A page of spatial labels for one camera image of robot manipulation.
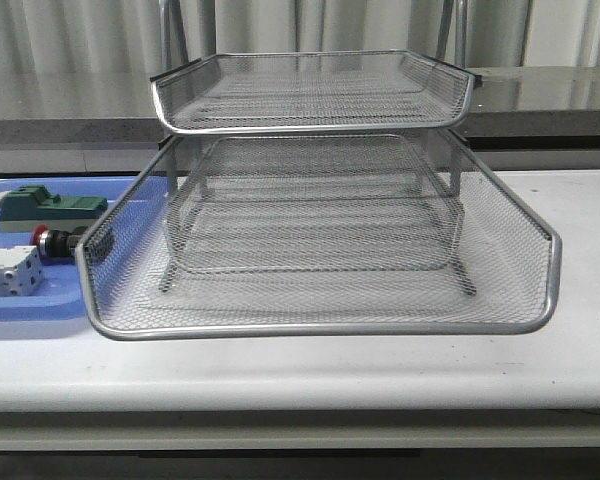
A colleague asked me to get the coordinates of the red emergency push button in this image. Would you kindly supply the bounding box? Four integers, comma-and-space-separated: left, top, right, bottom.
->
30, 224, 115, 264

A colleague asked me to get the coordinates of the blue plastic tray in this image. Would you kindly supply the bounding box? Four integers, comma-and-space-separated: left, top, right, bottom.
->
0, 176, 132, 321

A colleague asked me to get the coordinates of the grey metal rack frame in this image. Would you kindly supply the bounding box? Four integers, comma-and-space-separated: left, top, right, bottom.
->
159, 0, 477, 296

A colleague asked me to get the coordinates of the green and beige switch block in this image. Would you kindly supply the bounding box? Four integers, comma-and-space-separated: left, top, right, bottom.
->
0, 184, 109, 233

